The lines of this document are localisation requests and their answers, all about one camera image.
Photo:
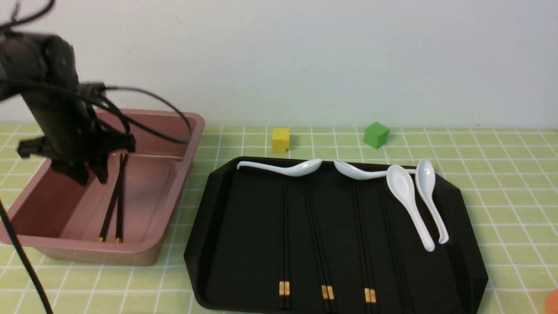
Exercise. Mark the green cube block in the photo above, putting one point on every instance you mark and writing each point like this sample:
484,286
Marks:
376,135

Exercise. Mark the pink rectangular plastic bin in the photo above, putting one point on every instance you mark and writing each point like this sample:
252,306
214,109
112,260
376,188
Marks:
62,219

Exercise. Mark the white ceramic spoon far left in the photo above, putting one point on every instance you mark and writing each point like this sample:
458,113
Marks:
301,169

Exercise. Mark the white ceramic spoon centre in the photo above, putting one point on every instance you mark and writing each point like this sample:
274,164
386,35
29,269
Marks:
356,173

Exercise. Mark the white ceramic spoon large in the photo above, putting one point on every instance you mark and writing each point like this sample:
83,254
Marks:
401,185

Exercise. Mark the white ceramic spoon far right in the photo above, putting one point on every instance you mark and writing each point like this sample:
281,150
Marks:
425,179

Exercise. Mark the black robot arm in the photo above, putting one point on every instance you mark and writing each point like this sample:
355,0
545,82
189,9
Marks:
33,60

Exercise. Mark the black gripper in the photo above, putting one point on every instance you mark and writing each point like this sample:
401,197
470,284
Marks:
72,133

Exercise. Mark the green checkered tablecloth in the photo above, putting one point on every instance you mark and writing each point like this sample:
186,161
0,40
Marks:
508,178

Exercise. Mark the yellow cube block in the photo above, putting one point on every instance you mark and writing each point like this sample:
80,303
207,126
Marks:
280,140

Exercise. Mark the black plastic tray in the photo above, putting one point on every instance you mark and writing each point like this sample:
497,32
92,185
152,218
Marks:
233,251

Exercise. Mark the black chopstick gold band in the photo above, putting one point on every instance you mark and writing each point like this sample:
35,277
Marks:
326,264
282,247
369,261
112,207
317,248
287,248
362,252
120,200

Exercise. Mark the orange object at edge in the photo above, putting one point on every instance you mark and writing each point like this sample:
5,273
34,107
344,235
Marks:
551,303

